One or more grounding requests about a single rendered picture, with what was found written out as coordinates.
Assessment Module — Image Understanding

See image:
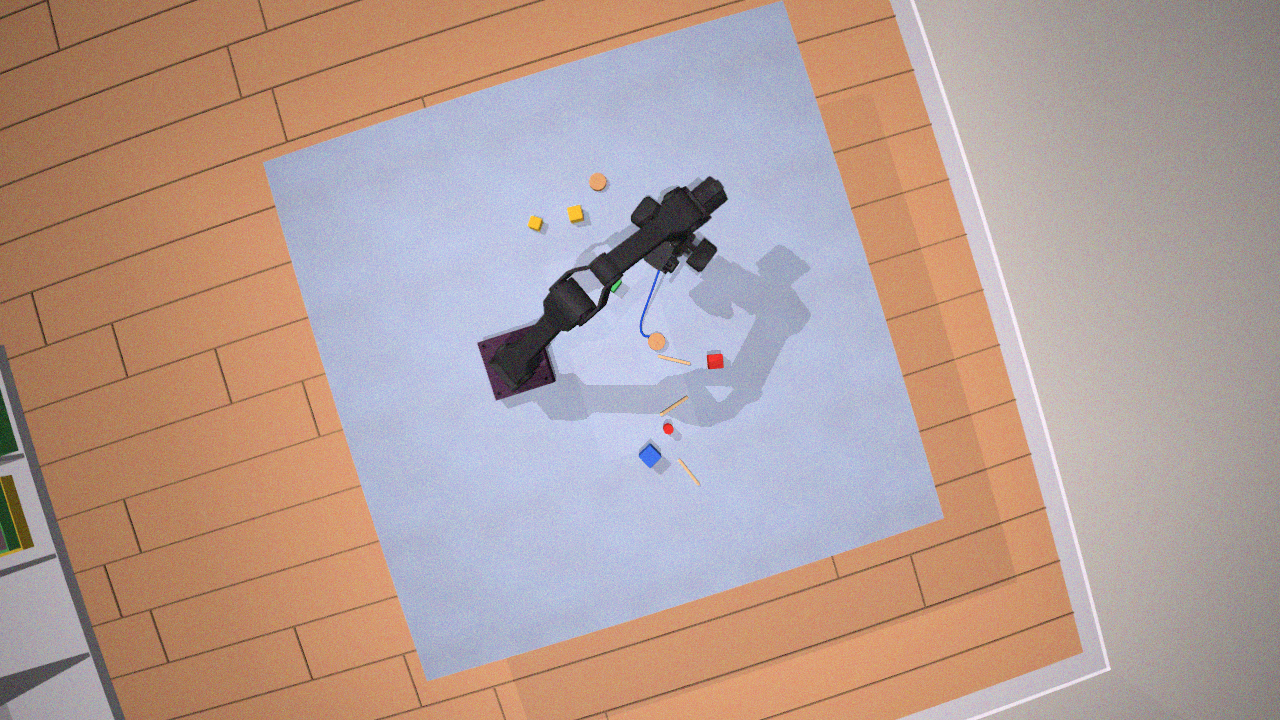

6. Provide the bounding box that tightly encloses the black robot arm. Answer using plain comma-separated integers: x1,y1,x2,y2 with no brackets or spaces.
489,176,728,392

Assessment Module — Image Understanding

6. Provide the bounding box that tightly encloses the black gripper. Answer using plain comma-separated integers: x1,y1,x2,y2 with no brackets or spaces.
631,196,718,272

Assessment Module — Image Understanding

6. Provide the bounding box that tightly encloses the blue block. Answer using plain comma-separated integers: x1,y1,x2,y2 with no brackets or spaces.
639,445,660,468

